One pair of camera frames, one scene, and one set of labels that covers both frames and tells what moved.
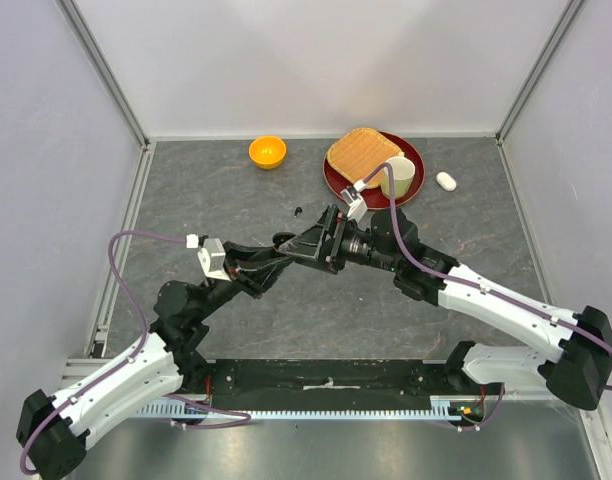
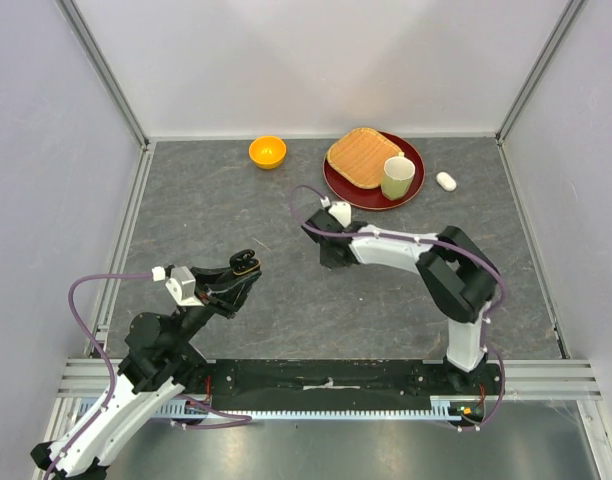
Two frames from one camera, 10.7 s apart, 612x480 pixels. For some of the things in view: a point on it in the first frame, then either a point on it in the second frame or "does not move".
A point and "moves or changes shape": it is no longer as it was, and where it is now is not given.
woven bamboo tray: (360, 151) does not move
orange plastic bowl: (268, 152) does not move
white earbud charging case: (446, 181) does not move
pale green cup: (404, 170) does not move
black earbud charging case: (281, 237) moves or changes shape
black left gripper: (255, 269) -> (218, 288)
